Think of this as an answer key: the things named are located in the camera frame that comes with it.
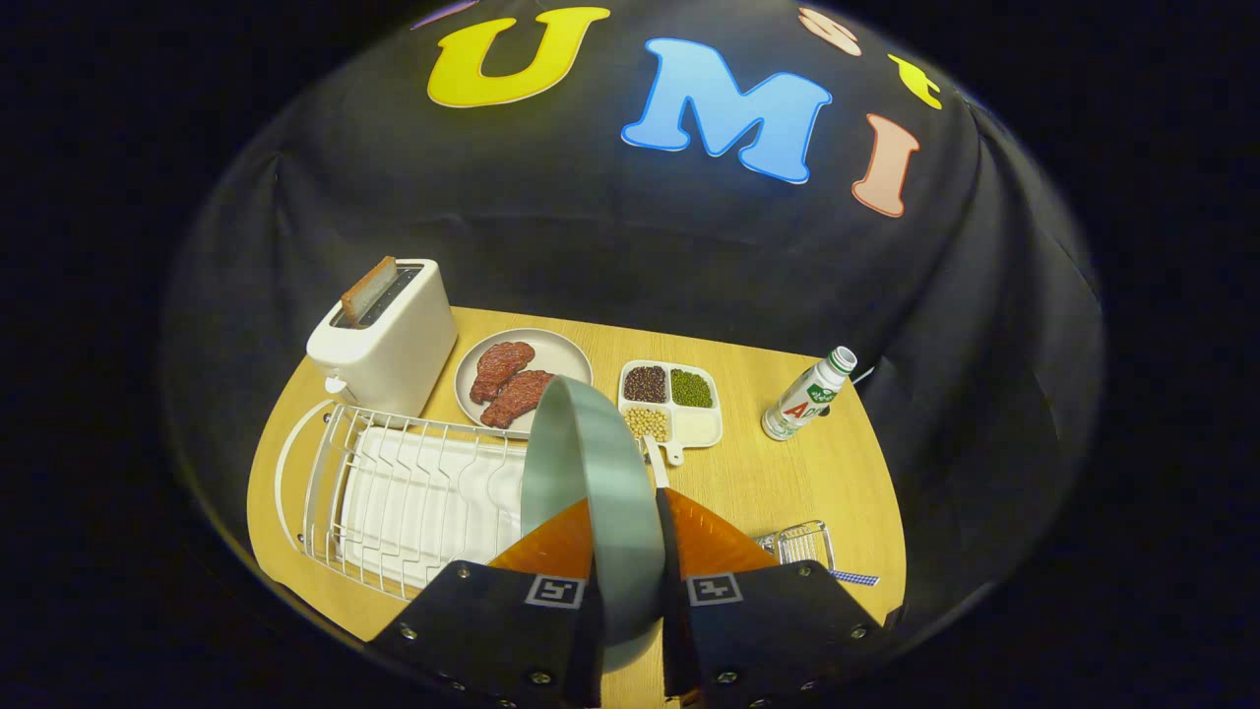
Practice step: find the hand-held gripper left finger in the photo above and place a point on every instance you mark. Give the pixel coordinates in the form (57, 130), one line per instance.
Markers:
(492, 620)

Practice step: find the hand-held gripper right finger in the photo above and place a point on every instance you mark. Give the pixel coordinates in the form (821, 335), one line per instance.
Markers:
(768, 620)

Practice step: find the pale green plate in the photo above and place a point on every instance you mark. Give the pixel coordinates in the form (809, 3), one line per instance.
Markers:
(610, 492)

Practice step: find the beige plate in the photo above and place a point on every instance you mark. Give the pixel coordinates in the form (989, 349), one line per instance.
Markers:
(561, 356)

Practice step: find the blue checkered cloth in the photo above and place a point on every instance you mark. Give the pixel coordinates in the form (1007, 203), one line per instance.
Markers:
(854, 578)

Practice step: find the white divided tray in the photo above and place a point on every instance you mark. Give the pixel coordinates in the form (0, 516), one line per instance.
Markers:
(697, 428)

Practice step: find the white drink bottle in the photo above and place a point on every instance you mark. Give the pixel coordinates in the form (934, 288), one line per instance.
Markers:
(802, 402)

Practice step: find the red steak piece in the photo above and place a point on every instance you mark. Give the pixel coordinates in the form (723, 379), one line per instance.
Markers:
(500, 366)
(517, 396)

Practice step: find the yellow soybeans pile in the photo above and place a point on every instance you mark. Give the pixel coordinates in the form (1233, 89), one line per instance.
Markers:
(647, 423)

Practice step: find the green beans pile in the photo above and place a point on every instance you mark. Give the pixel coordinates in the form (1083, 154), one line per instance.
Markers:
(692, 388)

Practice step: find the dark red beans pile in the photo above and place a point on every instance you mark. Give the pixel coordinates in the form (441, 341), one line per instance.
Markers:
(645, 384)

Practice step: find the white toaster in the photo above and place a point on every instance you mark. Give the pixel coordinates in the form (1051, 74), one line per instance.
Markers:
(394, 345)

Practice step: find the brown toast slice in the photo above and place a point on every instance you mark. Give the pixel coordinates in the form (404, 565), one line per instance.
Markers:
(366, 290)

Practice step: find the black backdrop cloth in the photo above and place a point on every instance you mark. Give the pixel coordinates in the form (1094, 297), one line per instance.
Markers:
(591, 246)

